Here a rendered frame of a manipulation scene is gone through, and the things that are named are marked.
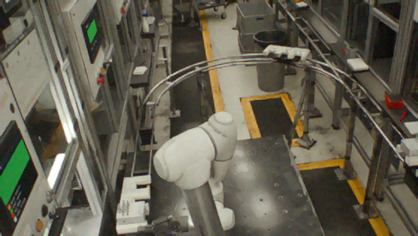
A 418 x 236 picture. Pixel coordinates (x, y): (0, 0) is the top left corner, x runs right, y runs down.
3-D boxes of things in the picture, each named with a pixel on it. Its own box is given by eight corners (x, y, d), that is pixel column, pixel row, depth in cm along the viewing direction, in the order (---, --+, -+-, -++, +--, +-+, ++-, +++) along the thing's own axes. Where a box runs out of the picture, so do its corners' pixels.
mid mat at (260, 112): (313, 144, 369) (313, 143, 368) (254, 151, 368) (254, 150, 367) (287, 92, 453) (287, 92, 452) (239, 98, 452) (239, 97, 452)
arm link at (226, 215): (203, 238, 184) (201, 213, 193) (236, 234, 184) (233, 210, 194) (201, 225, 176) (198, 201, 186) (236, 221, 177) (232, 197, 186)
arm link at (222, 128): (222, 134, 158) (193, 148, 152) (225, 99, 146) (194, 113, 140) (242, 154, 151) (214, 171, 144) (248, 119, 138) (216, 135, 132)
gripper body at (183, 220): (189, 223, 189) (170, 225, 189) (187, 210, 185) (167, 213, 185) (189, 236, 183) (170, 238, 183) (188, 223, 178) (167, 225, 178)
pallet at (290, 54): (263, 61, 344) (263, 50, 338) (269, 54, 354) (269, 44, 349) (304, 66, 328) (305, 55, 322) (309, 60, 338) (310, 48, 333)
